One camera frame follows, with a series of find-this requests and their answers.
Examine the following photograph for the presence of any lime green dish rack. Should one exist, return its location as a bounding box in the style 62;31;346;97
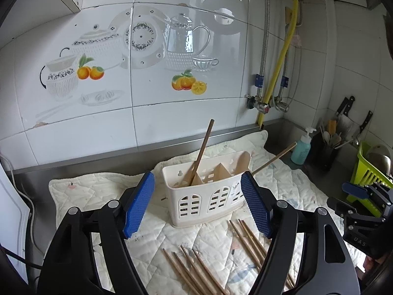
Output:
346;141;392;217

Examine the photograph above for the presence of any black-handled kitchen knife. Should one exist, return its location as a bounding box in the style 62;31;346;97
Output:
359;111;373;134
342;95;356;117
334;97;349;118

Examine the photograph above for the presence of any red-knob angle valve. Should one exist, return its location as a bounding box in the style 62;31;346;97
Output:
246;95;270;115

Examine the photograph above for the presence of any chrome angle valve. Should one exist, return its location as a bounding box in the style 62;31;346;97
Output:
272;96;289;113

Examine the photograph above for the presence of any steel pot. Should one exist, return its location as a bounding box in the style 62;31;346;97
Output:
365;145;392;177

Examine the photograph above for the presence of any white microwave oven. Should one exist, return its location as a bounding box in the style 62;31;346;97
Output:
0;162;31;283

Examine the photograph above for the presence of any black utensil caddy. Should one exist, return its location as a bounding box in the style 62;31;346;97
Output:
306;132;340;175

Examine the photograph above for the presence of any white quilted patterned mat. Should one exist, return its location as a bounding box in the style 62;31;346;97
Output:
48;130;369;295

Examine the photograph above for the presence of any right human hand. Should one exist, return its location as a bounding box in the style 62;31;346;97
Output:
363;256;380;273

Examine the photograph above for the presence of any yellow gas hose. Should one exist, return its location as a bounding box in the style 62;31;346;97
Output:
256;0;300;127

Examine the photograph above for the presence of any brown wooden chopstick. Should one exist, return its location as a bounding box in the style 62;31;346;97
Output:
251;142;297;175
188;119;214;186
239;220;295;289
162;248;200;295
172;252;211;294
229;221;262;270
236;218;293;289
180;245;221;294
192;249;230;295

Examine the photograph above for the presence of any cream plastic utensil holder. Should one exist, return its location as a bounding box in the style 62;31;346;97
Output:
162;151;251;228

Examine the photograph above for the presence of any braided steel water hose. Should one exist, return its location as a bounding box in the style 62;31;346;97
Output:
276;45;293;102
256;0;272;99

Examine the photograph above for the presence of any teal soap pump bottle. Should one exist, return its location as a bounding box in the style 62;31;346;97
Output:
290;127;316;165

